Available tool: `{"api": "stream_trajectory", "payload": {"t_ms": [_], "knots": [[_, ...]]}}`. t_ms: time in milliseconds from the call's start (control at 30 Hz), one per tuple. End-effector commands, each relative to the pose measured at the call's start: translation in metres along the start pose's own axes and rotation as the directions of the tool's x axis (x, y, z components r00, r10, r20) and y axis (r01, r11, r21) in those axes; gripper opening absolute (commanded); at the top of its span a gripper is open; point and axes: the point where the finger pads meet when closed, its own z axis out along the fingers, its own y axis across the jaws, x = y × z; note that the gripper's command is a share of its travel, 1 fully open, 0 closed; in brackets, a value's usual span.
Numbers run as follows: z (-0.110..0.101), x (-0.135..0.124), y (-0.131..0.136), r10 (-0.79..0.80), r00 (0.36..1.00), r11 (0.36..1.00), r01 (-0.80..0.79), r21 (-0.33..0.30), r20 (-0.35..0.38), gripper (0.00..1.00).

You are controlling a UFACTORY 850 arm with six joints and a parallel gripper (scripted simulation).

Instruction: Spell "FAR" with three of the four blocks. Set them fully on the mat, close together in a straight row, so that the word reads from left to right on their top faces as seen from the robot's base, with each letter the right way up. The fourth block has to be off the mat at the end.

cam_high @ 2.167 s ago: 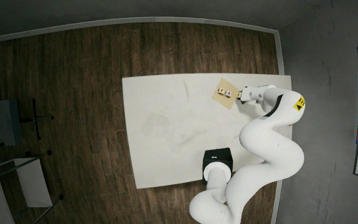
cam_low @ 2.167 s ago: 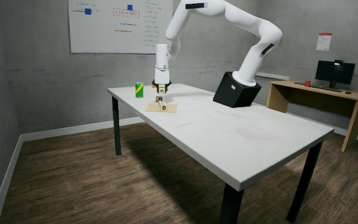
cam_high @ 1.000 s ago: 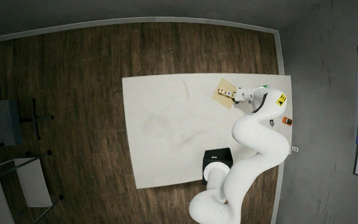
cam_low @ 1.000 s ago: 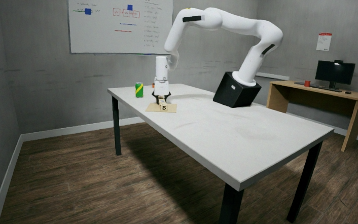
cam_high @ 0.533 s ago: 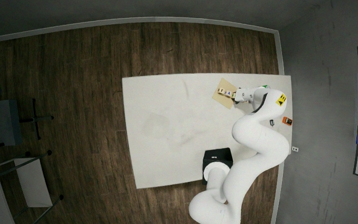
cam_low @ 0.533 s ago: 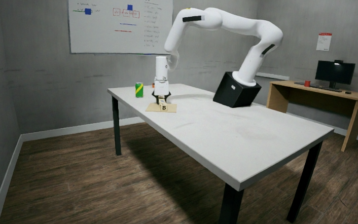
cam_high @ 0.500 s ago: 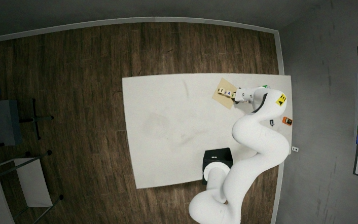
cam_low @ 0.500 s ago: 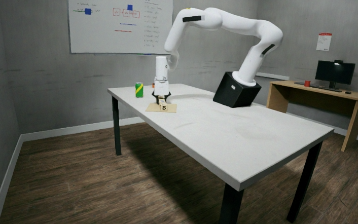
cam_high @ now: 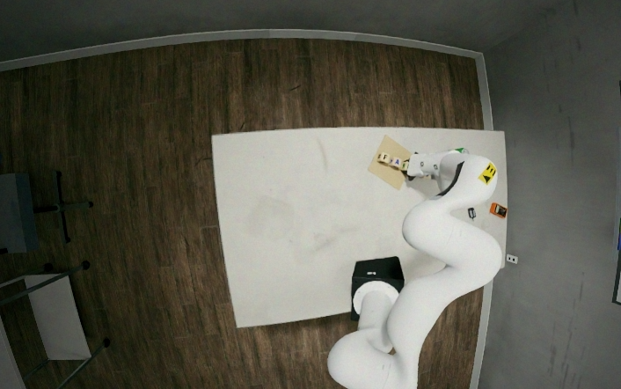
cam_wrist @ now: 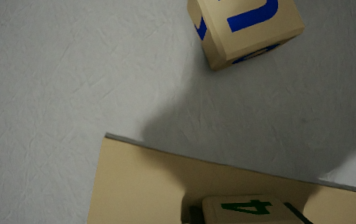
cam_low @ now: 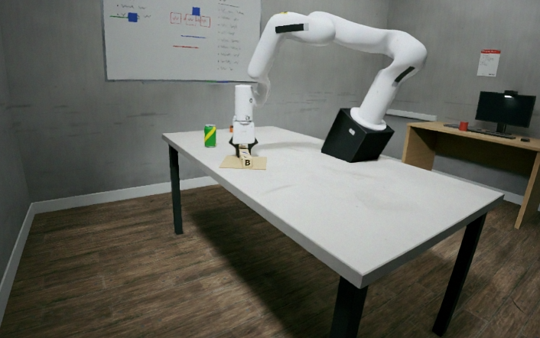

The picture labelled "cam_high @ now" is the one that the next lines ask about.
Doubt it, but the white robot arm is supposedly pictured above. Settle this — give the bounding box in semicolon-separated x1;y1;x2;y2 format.
327;150;502;389

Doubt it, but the tan square mat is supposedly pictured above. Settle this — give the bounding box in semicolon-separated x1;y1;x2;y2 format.
368;135;413;190

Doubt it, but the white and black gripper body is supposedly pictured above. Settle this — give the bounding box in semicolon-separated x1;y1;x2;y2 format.
407;154;427;178

